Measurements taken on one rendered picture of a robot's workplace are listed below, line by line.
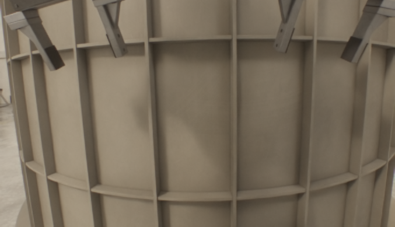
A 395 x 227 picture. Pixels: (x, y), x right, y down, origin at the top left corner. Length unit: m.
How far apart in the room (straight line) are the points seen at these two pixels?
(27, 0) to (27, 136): 0.63
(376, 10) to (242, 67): 0.25
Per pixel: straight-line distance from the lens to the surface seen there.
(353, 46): 0.44
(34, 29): 0.44
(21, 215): 1.45
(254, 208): 0.60
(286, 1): 0.35
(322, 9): 0.62
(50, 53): 0.44
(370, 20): 0.43
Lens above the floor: 0.69
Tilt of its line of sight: 7 degrees down
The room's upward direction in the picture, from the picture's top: 1 degrees counter-clockwise
